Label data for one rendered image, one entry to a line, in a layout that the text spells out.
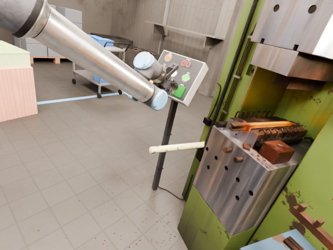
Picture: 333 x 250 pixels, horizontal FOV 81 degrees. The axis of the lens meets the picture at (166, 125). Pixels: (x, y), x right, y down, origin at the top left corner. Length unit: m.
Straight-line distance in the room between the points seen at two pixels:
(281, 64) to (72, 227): 1.58
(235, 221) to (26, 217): 1.38
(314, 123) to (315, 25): 0.64
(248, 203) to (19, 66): 2.63
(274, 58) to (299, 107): 0.54
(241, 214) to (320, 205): 0.32
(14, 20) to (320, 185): 1.13
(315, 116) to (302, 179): 0.45
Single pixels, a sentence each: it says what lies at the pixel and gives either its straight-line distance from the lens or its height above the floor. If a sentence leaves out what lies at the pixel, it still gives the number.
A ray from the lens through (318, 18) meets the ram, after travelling 0.93.
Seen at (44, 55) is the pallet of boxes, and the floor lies 0.19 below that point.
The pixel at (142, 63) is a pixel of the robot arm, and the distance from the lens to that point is 0.90.
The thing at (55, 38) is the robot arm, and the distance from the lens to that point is 0.56.
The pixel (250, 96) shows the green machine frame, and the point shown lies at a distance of 1.26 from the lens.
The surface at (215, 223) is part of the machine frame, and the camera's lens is 1.27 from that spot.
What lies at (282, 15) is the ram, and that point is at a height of 1.48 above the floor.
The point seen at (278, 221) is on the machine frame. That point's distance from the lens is 1.23.
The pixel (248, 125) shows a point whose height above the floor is 1.01.
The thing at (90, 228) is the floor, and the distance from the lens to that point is 1.64.
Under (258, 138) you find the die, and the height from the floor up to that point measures 0.97.
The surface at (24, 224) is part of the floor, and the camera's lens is 1.74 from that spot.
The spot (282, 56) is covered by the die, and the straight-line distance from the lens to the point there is 0.96.
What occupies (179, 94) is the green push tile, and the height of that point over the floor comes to 0.99.
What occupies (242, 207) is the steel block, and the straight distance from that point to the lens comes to 1.07.
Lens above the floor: 1.35
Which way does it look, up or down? 27 degrees down
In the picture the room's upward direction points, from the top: 13 degrees clockwise
